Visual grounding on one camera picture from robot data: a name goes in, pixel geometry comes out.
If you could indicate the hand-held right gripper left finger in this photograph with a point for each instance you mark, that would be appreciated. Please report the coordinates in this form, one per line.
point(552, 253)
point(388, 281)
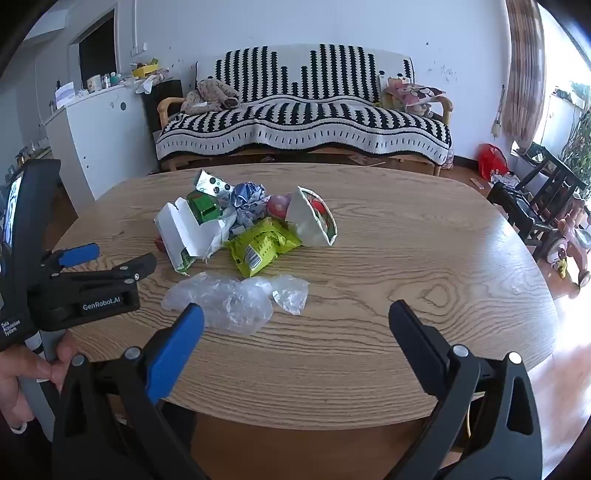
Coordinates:
point(175, 355)

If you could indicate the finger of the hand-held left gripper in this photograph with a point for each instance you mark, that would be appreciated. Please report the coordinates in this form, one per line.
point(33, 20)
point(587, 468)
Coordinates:
point(115, 273)
point(78, 255)

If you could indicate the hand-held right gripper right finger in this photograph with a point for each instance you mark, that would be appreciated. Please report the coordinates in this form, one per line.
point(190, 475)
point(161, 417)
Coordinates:
point(415, 339)

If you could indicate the green drink carton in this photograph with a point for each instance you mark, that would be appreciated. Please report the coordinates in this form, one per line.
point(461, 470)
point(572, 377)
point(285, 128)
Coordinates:
point(204, 208)

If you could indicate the large blue white wrapper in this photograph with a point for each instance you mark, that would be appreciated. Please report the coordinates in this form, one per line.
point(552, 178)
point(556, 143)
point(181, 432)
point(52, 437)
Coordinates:
point(249, 198)

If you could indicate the person's left hand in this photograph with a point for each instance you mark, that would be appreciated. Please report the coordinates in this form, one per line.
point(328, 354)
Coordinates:
point(18, 369)

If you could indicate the clear plastic bag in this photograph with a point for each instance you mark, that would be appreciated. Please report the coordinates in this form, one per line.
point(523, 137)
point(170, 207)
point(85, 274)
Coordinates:
point(221, 300)

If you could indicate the torn white carton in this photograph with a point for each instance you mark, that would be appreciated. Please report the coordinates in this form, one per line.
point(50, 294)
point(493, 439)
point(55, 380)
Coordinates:
point(187, 233)

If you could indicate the white cabinet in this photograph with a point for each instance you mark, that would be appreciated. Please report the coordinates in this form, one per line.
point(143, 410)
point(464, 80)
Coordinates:
point(97, 138)

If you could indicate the white paper box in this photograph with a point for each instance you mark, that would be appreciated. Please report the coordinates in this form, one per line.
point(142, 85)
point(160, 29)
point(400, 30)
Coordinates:
point(64, 94)

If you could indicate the yellow-green snack packet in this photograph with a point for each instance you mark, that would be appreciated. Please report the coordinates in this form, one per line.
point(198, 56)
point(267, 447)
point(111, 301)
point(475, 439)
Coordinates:
point(259, 244)

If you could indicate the yellow toy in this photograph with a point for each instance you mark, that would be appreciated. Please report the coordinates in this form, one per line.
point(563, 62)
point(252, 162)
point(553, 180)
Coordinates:
point(562, 267)

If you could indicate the black box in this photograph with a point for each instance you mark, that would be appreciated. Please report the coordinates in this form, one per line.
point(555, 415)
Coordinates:
point(159, 99)

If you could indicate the pink red wrapper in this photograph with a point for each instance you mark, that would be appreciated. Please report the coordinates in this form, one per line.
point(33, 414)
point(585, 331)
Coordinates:
point(278, 205)

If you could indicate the pink toy tricycle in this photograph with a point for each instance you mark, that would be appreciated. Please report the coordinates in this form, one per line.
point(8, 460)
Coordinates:
point(570, 240)

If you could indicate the white printed plastic bag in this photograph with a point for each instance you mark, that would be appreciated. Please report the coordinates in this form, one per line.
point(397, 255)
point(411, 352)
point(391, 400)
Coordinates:
point(503, 177)

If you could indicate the yellow container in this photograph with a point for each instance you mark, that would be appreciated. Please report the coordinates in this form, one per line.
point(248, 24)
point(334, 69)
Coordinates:
point(144, 69)

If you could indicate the red plastic bag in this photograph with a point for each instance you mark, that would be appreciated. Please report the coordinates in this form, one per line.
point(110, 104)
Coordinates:
point(491, 159)

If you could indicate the beige clothing pile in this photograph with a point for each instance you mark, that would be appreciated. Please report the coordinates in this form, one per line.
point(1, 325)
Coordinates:
point(207, 94)

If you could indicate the wooden sofa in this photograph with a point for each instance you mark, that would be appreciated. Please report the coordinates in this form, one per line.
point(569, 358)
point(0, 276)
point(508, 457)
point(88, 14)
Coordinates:
point(300, 157)

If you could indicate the black white striped blanket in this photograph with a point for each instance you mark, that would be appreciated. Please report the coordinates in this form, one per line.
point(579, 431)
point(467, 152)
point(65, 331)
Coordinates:
point(300, 115)

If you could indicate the printed pink cushions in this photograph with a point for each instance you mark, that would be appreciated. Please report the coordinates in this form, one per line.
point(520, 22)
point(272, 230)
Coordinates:
point(411, 94)

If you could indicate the green potted plants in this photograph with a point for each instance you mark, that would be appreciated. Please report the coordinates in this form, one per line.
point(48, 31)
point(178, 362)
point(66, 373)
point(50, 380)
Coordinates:
point(579, 138)

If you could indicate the patterned curtain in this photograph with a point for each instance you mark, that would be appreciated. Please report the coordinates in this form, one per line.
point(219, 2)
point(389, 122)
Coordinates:
point(524, 69)

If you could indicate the hanging wall item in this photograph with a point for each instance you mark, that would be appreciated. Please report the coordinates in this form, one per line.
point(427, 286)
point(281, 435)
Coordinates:
point(497, 122)

